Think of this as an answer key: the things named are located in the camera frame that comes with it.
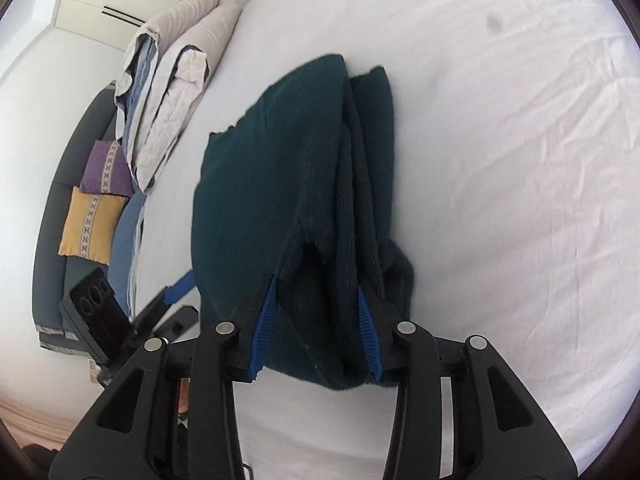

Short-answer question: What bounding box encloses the blue pillow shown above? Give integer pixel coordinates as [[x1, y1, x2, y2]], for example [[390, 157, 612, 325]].
[[107, 190, 145, 318]]

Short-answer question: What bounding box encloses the dark green knit sweater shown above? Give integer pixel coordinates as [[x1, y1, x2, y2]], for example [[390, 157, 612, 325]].
[[191, 54, 414, 390]]

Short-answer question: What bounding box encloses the purple patterned cushion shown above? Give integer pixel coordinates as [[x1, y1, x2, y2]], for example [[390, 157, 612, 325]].
[[79, 140, 134, 197]]

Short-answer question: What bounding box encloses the dark grey headboard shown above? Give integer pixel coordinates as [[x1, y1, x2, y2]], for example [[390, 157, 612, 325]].
[[32, 82, 116, 356]]

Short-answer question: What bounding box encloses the black camera box left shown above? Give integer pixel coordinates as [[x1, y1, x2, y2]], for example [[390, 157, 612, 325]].
[[60, 269, 131, 366]]

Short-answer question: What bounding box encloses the folded grey blue duvet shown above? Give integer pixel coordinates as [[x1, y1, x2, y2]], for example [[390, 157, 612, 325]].
[[114, 0, 242, 194]]

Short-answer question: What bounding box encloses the yellow patterned cushion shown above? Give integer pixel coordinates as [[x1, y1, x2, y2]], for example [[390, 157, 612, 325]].
[[58, 186, 128, 266]]

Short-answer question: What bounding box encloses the white bed sheet mattress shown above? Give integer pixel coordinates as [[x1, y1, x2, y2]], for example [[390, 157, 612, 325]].
[[0, 0, 640, 480]]

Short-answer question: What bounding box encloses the left hand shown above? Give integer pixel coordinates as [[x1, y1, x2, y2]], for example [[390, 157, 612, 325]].
[[178, 378, 191, 417]]

